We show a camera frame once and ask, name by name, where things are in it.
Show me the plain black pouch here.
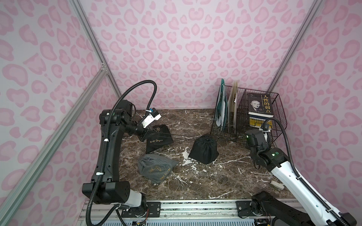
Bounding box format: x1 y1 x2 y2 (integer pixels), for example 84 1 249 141
146 124 174 154

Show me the grey hair dryer pouch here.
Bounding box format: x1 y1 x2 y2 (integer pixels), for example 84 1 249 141
138 154 179 184

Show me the black pouch gold print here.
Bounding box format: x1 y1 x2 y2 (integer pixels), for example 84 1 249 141
189 134 219 164

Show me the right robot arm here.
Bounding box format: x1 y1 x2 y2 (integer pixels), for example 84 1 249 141
245 118 357 226

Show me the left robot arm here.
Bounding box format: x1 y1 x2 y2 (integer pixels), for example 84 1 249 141
82 80 160 226

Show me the yellow striped book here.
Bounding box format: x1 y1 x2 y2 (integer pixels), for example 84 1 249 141
249 115 269 128

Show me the book with portrait cover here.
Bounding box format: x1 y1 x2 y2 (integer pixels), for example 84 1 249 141
248 93 274 118

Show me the white eraser block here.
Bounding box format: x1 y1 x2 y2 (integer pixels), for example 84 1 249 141
270 181 285 190

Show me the black wire basket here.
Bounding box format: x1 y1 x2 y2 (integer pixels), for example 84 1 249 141
210 83 287 142

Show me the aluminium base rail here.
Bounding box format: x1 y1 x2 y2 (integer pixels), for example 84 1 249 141
76 198 323 226

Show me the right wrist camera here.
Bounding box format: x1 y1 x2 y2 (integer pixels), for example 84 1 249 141
260 123 272 144

